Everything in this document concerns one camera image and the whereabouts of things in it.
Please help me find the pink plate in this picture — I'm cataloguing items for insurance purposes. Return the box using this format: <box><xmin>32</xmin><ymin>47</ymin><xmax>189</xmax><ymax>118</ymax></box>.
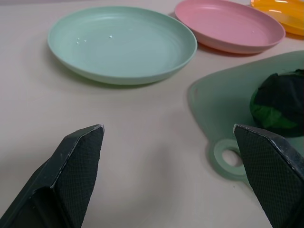
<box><xmin>174</xmin><ymin>0</ymin><xmax>286</xmax><ymax>54</ymax></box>

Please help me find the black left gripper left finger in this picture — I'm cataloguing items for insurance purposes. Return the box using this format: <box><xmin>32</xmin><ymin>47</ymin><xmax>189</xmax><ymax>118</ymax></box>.
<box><xmin>0</xmin><ymin>123</ymin><xmax>105</xmax><ymax>228</ymax></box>

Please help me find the light green cutting board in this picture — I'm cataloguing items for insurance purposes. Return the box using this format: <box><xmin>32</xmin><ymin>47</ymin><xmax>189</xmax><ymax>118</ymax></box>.
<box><xmin>188</xmin><ymin>50</ymin><xmax>304</xmax><ymax>182</ymax></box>

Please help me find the light green plate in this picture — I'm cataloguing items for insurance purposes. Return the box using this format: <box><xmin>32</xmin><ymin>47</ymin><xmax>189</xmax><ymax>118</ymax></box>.
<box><xmin>47</xmin><ymin>6</ymin><xmax>198</xmax><ymax>86</ymax></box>

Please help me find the orange plate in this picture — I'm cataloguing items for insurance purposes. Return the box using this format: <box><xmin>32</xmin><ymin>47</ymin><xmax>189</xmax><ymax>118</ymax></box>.
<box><xmin>249</xmin><ymin>0</ymin><xmax>304</xmax><ymax>37</ymax></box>

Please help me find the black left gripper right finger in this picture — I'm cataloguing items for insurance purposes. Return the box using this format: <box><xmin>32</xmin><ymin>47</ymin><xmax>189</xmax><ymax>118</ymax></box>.
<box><xmin>232</xmin><ymin>123</ymin><xmax>304</xmax><ymax>228</ymax></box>

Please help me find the dark green toy vegetable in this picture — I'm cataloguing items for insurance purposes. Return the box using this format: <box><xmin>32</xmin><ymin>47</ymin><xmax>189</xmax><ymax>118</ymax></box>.
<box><xmin>249</xmin><ymin>68</ymin><xmax>304</xmax><ymax>138</ymax></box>

